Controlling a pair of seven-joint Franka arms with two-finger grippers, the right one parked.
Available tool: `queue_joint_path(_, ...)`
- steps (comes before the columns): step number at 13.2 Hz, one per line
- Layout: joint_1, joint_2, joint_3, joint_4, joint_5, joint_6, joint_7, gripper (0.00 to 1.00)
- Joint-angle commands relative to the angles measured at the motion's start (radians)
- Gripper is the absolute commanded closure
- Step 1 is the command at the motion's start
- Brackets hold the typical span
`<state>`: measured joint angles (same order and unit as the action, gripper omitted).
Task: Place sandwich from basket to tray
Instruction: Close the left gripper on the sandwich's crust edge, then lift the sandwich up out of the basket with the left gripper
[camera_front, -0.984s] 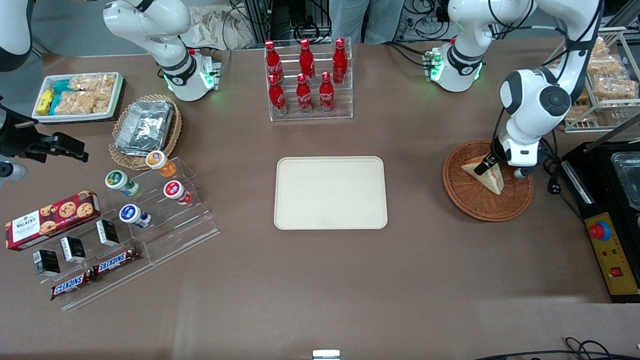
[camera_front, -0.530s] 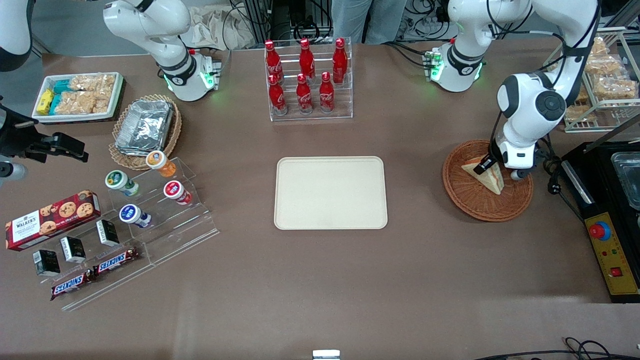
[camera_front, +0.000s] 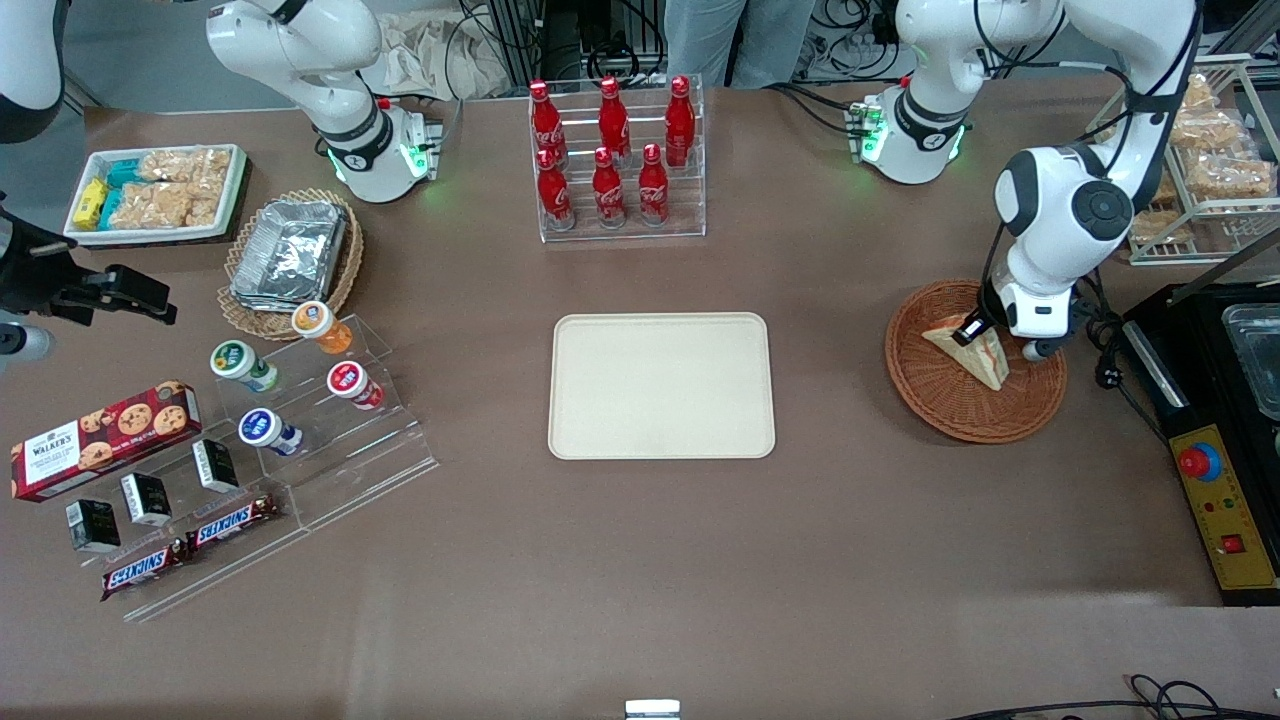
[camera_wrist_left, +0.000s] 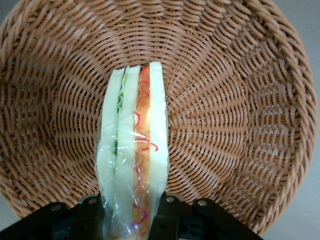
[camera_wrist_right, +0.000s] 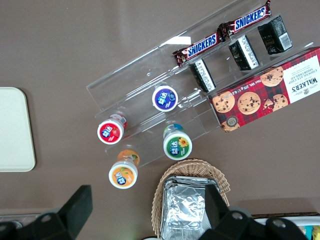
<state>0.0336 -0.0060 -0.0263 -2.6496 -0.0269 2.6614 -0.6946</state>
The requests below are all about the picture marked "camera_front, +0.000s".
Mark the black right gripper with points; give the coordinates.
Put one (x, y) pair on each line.
(32, 272)

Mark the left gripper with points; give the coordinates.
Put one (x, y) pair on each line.
(985, 306)

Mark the triangular sandwich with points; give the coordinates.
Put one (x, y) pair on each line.
(975, 362)

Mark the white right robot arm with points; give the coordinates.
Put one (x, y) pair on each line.
(300, 60)

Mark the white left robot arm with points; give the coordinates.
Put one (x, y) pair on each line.
(1060, 200)

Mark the dark brown wicker basket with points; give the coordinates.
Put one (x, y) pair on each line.
(940, 410)

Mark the white rectangular snack tray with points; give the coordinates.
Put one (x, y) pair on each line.
(238, 175)

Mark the light tan wicker basket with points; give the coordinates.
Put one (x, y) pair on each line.
(345, 270)

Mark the beige rectangular serving tray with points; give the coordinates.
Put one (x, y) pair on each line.
(660, 385)

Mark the small yellow snack packet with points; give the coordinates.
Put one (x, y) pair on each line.
(97, 192)
(87, 213)

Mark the small teal snack packet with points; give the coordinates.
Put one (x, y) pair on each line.
(122, 174)
(111, 207)

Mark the clear bag of rice crackers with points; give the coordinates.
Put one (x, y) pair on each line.
(160, 205)
(185, 165)

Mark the black power plug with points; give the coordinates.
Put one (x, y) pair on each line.
(1107, 375)

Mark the green lid gum jar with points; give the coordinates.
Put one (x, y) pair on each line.
(235, 360)

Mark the red Walkers cookie box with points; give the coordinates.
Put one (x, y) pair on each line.
(100, 440)

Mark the aluminium foil container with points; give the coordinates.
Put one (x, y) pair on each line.
(290, 250)

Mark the small black carton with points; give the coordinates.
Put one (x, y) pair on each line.
(215, 465)
(146, 500)
(93, 525)

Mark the blue lid gum jar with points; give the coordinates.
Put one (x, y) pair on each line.
(260, 428)

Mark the orange lid gum jar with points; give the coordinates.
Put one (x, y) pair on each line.
(315, 322)

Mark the clear bag of fried snacks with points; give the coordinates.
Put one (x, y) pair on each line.
(1168, 188)
(1160, 225)
(1205, 120)
(1230, 175)

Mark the black countertop appliance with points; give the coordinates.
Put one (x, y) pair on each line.
(1200, 360)

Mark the red lid gum jar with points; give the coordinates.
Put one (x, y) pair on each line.
(347, 381)

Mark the Snickers chocolate bar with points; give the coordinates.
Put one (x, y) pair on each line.
(232, 522)
(145, 570)

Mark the clear plastic container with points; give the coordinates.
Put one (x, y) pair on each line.
(1255, 360)

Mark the clear acrylic bottle rack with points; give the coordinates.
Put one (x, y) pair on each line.
(690, 215)

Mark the clear acrylic stepped riser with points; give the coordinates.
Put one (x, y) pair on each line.
(240, 570)
(390, 450)

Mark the yellow emergency stop box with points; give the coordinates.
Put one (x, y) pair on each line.
(1225, 520)

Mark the red cola bottle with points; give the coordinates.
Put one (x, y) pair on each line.
(653, 190)
(680, 120)
(545, 120)
(613, 120)
(555, 195)
(608, 192)

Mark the person in grey jeans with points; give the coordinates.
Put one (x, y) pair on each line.
(740, 40)

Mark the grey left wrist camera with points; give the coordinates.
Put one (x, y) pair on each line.
(1042, 351)

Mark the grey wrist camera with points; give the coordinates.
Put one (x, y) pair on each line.
(25, 343)
(1042, 351)

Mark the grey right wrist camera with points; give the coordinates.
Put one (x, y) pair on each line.
(25, 343)

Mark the small white bracket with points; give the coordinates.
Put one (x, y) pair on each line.
(652, 710)

